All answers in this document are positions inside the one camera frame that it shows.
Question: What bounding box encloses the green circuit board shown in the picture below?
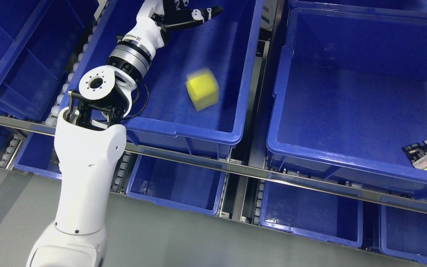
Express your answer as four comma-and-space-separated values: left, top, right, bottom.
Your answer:
401, 140, 427, 171

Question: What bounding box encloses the metal shelf rack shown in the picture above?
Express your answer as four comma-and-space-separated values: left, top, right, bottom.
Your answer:
0, 0, 427, 260

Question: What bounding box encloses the blue plastic bin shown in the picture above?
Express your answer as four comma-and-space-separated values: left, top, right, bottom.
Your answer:
378, 205, 427, 265
266, 7, 427, 200
0, 0, 99, 120
259, 181, 363, 247
126, 156, 226, 216
60, 0, 266, 159
14, 132, 61, 180

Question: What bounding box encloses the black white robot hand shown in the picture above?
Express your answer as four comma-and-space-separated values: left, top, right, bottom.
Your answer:
151, 0, 224, 32

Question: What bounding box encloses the yellow foam block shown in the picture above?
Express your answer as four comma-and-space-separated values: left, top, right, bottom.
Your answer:
185, 68, 220, 112

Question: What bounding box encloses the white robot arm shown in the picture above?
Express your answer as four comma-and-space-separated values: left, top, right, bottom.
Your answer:
26, 0, 189, 267

